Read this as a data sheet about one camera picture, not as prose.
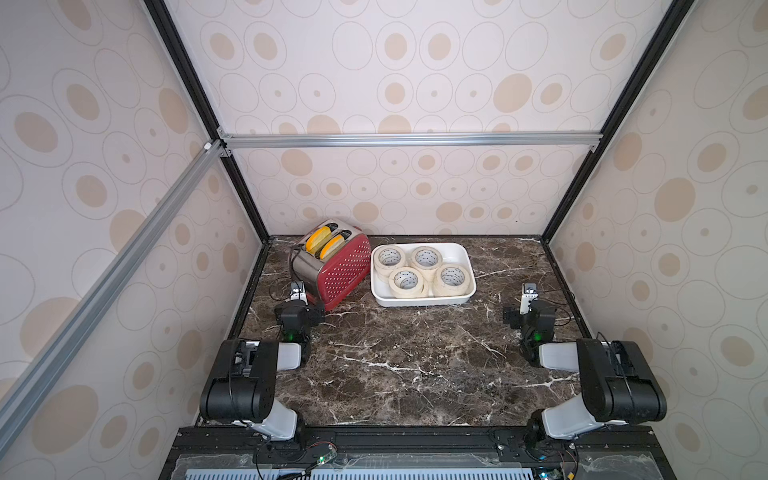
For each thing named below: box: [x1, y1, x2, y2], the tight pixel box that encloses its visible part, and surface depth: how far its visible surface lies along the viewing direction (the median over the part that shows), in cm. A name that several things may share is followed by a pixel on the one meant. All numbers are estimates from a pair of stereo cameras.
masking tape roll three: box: [388, 267, 425, 299], surface depth 101 cm
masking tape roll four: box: [431, 264, 473, 298], surface depth 102 cm
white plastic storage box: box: [371, 242, 477, 308], surface depth 103 cm
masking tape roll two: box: [411, 246, 443, 283], surface depth 108 cm
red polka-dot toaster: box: [291, 218, 372, 311], surface depth 94 cm
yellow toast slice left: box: [305, 226, 332, 254], surface depth 93 cm
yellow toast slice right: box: [319, 234, 345, 260], surface depth 91 cm
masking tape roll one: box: [373, 245, 406, 282], surface depth 108 cm
